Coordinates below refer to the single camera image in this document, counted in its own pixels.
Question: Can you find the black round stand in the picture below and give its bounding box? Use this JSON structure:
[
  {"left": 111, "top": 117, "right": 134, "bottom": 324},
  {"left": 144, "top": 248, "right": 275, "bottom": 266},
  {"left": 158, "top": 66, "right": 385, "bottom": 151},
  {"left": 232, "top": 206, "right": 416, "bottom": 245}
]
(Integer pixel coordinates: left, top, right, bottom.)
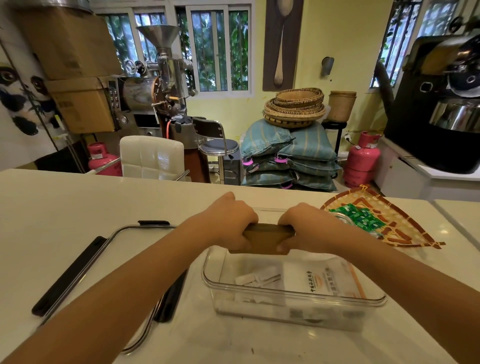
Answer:
[{"left": 321, "top": 119, "right": 348, "bottom": 157}]

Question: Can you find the white framed window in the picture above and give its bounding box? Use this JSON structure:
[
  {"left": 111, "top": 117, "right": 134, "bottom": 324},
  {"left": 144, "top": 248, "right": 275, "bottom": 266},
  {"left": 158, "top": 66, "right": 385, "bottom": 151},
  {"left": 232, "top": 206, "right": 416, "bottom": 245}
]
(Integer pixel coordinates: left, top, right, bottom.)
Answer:
[{"left": 91, "top": 3, "right": 256, "bottom": 100}]

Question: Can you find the clear plastic container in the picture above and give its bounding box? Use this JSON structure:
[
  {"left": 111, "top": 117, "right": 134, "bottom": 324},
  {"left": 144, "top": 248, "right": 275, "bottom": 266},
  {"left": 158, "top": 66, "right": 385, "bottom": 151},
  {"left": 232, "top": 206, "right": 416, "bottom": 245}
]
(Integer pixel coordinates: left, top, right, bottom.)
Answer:
[{"left": 201, "top": 208, "right": 388, "bottom": 333}]

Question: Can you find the white padded chair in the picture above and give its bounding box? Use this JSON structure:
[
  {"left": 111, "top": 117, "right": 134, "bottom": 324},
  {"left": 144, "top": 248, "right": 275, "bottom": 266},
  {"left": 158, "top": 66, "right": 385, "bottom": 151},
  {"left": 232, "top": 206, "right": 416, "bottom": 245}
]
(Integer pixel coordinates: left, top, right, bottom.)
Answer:
[{"left": 85, "top": 135, "right": 191, "bottom": 182}]

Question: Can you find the person's left forearm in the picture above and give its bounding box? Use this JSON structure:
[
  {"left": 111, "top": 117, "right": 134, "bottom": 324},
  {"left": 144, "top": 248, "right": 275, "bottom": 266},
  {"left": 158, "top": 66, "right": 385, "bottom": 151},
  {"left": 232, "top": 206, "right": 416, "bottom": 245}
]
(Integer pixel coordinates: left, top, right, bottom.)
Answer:
[{"left": 0, "top": 214, "right": 211, "bottom": 364}]

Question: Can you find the silver metal pot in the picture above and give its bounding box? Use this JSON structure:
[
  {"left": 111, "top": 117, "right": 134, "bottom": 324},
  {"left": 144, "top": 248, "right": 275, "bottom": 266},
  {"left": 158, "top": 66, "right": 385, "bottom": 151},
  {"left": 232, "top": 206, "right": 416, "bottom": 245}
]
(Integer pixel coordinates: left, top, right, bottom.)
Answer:
[{"left": 7, "top": 0, "right": 94, "bottom": 14}]

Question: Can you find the large cardboard box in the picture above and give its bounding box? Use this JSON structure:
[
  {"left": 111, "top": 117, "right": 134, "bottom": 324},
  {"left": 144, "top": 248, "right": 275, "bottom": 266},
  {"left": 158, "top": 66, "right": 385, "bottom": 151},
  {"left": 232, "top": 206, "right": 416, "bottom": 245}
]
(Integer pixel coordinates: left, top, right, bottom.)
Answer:
[{"left": 17, "top": 7, "right": 124, "bottom": 81}]

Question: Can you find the panda wall picture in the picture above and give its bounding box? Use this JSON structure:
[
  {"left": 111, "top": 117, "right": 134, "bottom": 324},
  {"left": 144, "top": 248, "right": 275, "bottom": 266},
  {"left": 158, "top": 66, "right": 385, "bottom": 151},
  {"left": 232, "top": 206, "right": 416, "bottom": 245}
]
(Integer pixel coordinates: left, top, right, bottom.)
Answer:
[{"left": 0, "top": 47, "right": 62, "bottom": 137}]

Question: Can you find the person's left hand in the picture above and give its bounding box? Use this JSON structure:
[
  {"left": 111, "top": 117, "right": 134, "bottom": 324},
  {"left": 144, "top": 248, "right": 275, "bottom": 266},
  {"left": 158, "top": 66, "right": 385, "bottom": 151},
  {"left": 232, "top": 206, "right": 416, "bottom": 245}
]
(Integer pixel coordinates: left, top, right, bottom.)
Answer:
[{"left": 196, "top": 191, "right": 260, "bottom": 262}]

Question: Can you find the stack of blue-green sacks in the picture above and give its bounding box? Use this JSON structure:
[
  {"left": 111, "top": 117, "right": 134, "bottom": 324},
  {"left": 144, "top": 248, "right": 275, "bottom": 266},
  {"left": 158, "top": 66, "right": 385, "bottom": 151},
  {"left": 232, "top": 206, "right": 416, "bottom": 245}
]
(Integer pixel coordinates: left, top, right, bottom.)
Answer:
[{"left": 240, "top": 119, "right": 341, "bottom": 193}]

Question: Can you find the person's right hand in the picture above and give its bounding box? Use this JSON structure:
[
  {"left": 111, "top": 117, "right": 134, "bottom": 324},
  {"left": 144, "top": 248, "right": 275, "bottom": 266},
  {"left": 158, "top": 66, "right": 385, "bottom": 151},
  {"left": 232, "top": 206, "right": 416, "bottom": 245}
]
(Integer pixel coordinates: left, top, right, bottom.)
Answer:
[{"left": 276, "top": 202, "right": 352, "bottom": 256}]

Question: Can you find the wooden spoon wall picture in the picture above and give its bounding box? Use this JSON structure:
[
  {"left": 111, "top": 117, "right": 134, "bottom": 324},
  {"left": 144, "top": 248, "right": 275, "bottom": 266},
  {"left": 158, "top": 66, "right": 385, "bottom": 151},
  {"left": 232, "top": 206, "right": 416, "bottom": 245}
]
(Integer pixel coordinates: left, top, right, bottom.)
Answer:
[{"left": 262, "top": 0, "right": 304, "bottom": 92}]

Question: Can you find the black coffee roaster machine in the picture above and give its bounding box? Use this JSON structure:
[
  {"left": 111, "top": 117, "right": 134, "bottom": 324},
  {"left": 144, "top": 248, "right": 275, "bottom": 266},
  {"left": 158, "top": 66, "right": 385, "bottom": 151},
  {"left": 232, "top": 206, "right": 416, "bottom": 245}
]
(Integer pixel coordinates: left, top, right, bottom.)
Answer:
[{"left": 375, "top": 15, "right": 480, "bottom": 175}]

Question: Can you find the tall woven bucket basket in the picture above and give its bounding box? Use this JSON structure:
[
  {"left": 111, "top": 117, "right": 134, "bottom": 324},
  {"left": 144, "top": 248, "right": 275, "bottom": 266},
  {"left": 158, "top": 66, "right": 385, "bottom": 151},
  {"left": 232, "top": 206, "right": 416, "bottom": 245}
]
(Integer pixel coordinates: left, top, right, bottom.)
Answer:
[{"left": 327, "top": 90, "right": 358, "bottom": 123}]

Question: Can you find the grey metal box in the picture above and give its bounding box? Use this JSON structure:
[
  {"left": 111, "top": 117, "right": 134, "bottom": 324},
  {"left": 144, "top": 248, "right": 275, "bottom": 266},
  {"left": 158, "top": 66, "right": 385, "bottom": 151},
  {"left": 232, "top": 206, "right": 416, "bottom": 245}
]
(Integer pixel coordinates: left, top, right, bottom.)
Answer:
[{"left": 220, "top": 149, "right": 243, "bottom": 187}]

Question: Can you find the white printed pouch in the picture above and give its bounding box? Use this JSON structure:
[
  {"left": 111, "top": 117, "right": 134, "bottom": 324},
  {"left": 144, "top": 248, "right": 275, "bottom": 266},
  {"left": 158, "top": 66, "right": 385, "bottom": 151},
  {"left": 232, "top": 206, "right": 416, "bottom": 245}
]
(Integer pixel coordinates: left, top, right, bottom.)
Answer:
[{"left": 283, "top": 258, "right": 367, "bottom": 301}]

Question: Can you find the small cardboard box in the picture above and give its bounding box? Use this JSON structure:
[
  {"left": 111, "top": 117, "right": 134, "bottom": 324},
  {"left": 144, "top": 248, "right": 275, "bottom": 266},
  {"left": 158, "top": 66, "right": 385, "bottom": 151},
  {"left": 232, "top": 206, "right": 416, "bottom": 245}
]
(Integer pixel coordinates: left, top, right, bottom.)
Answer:
[{"left": 44, "top": 76, "right": 121, "bottom": 135}]

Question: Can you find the clear lid with black clasps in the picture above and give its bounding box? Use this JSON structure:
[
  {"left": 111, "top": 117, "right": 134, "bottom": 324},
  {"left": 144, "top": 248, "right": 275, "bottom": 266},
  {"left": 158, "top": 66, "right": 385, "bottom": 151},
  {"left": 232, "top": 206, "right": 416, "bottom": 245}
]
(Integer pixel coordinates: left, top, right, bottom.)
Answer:
[{"left": 31, "top": 220, "right": 189, "bottom": 356}]

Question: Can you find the pile of green packets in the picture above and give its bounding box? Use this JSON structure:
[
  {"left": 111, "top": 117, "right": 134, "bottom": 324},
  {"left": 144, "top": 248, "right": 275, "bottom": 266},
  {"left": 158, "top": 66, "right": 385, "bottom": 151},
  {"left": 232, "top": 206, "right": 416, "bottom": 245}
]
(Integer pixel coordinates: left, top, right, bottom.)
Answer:
[{"left": 329, "top": 203, "right": 386, "bottom": 232}]

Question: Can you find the person's right forearm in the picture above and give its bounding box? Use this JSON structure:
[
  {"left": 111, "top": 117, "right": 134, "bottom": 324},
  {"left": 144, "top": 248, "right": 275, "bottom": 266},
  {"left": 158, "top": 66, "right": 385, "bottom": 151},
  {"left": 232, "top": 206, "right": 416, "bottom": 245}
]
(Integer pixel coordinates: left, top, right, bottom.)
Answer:
[{"left": 337, "top": 229, "right": 480, "bottom": 364}]

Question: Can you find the round woven basket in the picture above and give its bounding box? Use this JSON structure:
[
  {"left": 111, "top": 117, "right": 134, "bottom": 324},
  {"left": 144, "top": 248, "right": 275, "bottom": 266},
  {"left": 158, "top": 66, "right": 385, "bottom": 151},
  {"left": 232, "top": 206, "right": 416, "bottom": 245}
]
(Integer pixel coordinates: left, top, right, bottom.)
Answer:
[
  {"left": 274, "top": 87, "right": 325, "bottom": 109},
  {"left": 264, "top": 98, "right": 327, "bottom": 122},
  {"left": 263, "top": 112, "right": 316, "bottom": 130}
]

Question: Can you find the pink gas cylinder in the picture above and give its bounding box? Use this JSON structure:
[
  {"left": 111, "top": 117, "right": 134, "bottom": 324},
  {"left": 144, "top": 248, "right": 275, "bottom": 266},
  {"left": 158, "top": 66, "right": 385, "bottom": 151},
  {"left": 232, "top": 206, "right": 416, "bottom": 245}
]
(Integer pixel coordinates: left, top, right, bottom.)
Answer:
[
  {"left": 342, "top": 131, "right": 382, "bottom": 189},
  {"left": 87, "top": 142, "right": 123, "bottom": 177}
]

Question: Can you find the brown paper packet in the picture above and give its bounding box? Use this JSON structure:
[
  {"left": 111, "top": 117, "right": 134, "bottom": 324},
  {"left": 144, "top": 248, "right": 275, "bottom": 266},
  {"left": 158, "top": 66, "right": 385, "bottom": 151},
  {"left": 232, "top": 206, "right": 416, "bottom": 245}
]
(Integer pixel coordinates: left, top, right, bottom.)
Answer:
[{"left": 229, "top": 223, "right": 297, "bottom": 256}]

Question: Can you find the silver coffee roaster machine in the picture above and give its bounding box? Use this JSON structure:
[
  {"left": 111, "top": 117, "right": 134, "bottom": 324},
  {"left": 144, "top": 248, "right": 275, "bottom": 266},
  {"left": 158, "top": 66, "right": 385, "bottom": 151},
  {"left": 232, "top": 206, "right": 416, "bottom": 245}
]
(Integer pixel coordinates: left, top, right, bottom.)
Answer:
[{"left": 107, "top": 25, "right": 199, "bottom": 151}]

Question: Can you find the barred window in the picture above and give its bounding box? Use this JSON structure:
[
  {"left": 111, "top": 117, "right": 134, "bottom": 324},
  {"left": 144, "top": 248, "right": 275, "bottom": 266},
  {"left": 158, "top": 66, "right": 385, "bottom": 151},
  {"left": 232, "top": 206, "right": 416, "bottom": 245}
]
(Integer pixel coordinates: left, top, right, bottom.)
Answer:
[{"left": 369, "top": 0, "right": 463, "bottom": 89}]

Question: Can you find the woven bamboo tray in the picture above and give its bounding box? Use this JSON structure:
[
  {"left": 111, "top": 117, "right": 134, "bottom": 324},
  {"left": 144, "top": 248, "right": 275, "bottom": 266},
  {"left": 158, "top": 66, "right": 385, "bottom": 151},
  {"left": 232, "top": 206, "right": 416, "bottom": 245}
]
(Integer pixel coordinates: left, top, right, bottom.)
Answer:
[{"left": 320, "top": 184, "right": 446, "bottom": 250}]

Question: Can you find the black chrome bar stool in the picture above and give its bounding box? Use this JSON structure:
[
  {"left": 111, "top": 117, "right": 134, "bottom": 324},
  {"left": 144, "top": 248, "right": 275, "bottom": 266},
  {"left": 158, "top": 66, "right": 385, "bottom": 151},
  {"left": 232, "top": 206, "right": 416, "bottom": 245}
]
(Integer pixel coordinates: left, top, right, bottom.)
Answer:
[{"left": 192, "top": 116, "right": 241, "bottom": 185}]

